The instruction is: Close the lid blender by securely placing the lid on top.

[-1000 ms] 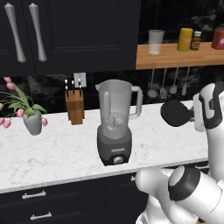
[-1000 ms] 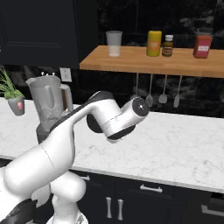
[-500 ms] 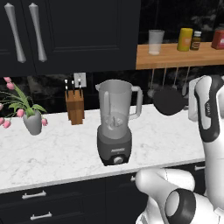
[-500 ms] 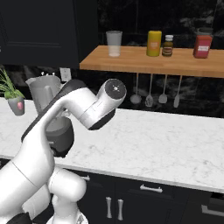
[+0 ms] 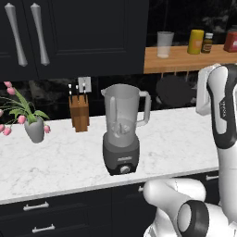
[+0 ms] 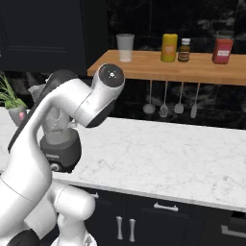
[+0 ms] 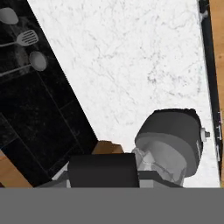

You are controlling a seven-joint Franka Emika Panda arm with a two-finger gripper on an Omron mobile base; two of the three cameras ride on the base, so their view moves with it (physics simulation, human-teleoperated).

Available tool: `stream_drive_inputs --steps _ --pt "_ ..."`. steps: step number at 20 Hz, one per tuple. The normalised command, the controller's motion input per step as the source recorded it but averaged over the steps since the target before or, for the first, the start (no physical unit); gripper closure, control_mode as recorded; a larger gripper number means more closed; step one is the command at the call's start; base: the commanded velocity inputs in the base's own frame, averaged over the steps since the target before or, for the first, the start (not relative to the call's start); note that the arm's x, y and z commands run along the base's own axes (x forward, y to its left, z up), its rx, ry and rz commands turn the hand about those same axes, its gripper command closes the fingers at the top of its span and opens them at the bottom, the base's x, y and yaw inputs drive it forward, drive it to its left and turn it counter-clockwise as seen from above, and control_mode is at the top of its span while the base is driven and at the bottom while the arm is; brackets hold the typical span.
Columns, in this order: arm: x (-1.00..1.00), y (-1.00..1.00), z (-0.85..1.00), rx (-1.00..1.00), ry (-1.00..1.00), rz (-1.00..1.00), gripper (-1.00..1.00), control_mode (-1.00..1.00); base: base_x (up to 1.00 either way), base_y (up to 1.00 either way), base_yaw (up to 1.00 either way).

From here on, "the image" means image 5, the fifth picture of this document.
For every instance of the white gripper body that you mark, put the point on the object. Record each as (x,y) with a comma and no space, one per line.
(203,92)

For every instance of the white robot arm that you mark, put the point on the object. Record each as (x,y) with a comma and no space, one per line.
(227,172)

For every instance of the grey blender with clear jar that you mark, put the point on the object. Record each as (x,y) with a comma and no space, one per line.
(121,132)

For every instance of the black hanging pan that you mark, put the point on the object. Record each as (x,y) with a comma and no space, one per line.
(174,91)

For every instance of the dark brown bottle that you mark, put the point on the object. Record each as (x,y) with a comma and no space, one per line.
(207,43)

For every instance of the yellow bottle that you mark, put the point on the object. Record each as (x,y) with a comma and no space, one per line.
(195,41)

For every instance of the red box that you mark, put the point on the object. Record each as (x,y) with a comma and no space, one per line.
(231,41)

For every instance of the clear glass cup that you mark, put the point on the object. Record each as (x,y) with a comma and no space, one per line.
(165,44)

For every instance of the wide dark cupboard door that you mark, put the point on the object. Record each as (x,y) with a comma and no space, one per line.
(92,37)

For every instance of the wooden knife block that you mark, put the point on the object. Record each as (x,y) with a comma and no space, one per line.
(79,115)

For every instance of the grey flower vase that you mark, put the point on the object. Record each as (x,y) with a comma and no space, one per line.
(34,131)

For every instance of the pink tulip plant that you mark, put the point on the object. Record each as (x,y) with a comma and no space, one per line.
(23,108)

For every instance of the wooden wall shelf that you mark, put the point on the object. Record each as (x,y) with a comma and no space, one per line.
(179,61)

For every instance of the white wall socket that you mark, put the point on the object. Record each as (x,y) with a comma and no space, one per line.
(87,82)

